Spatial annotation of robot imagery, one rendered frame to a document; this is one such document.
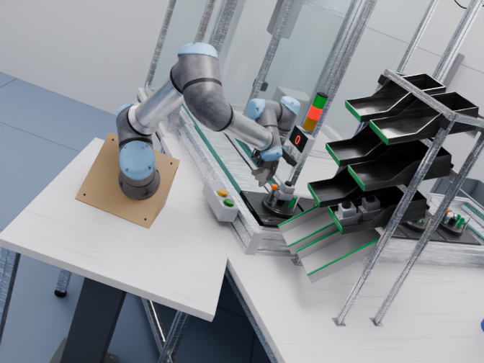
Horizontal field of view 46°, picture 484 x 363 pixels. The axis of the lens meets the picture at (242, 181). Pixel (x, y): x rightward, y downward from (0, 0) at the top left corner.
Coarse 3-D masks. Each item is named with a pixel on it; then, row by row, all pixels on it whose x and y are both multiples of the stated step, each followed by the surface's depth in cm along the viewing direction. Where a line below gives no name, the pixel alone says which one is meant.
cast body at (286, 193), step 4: (280, 184) 225; (284, 184) 223; (288, 184) 222; (280, 188) 225; (284, 188) 222; (288, 188) 222; (292, 188) 223; (276, 192) 225; (280, 192) 223; (284, 192) 223; (288, 192) 223; (292, 192) 224; (276, 196) 225; (280, 196) 223; (284, 196) 224; (288, 196) 224; (292, 196) 225; (288, 200) 226
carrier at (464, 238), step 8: (448, 216) 280; (456, 216) 273; (440, 224) 272; (448, 224) 275; (456, 224) 278; (440, 232) 268; (448, 232) 270; (456, 232) 270; (464, 232) 279; (448, 240) 263; (456, 240) 266; (464, 240) 270; (472, 240) 273
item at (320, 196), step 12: (324, 180) 201; (336, 180) 202; (348, 180) 203; (312, 192) 196; (324, 192) 197; (336, 192) 197; (348, 192) 196; (360, 192) 191; (324, 204) 190; (336, 204) 191
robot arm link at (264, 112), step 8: (248, 104) 198; (256, 104) 195; (264, 104) 196; (272, 104) 198; (280, 104) 201; (248, 112) 198; (256, 112) 195; (264, 112) 196; (272, 112) 197; (280, 112) 200; (256, 120) 197; (264, 120) 195; (272, 120) 195
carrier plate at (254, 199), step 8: (240, 192) 233; (248, 192) 233; (256, 192) 235; (248, 200) 226; (256, 200) 229; (256, 208) 223; (296, 208) 235; (256, 216) 219; (264, 216) 219; (272, 216) 222; (264, 224) 214; (272, 224) 216
